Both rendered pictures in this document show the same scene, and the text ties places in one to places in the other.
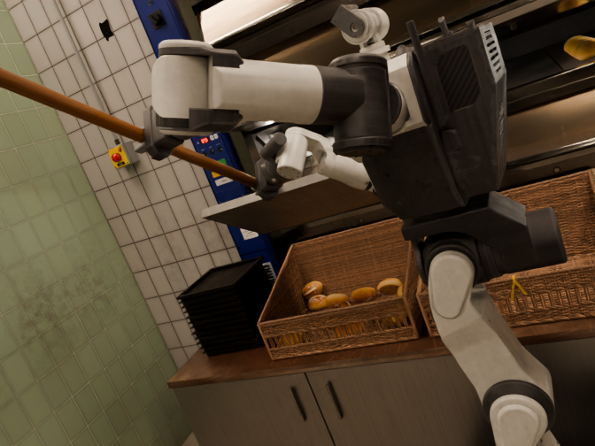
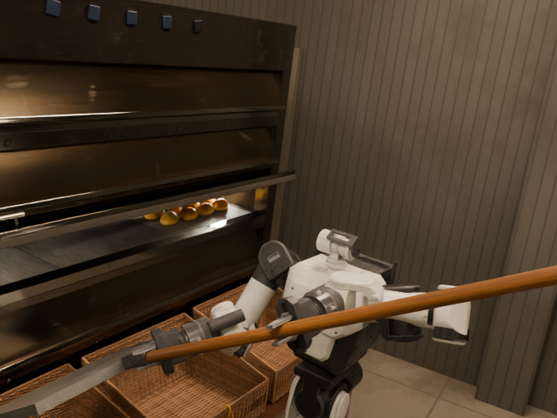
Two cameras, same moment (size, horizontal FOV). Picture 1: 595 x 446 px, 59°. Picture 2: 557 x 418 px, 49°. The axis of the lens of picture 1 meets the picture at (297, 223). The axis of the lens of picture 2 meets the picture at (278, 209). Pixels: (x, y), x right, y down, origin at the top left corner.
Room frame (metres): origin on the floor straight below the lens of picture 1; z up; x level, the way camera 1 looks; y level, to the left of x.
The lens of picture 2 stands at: (1.15, 1.43, 2.04)
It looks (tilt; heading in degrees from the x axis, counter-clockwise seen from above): 16 degrees down; 274
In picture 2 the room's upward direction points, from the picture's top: 7 degrees clockwise
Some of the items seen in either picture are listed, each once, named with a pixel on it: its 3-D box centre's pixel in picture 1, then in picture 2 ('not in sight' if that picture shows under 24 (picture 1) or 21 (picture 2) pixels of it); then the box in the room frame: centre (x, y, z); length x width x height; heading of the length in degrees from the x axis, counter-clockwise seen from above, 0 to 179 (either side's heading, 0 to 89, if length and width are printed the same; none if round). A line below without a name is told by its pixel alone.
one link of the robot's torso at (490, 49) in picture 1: (428, 119); (339, 306); (1.03, -0.32, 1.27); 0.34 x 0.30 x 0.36; 149
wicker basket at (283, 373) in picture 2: not in sight; (266, 332); (1.29, -1.15, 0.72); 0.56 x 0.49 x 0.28; 62
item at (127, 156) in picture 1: (122, 155); not in sight; (2.46, 0.63, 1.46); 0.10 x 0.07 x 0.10; 63
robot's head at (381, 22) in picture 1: (367, 31); (336, 248); (1.07, -0.27, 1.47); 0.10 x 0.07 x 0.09; 149
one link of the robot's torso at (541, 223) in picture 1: (482, 237); (330, 378); (1.02, -0.35, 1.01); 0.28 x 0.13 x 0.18; 63
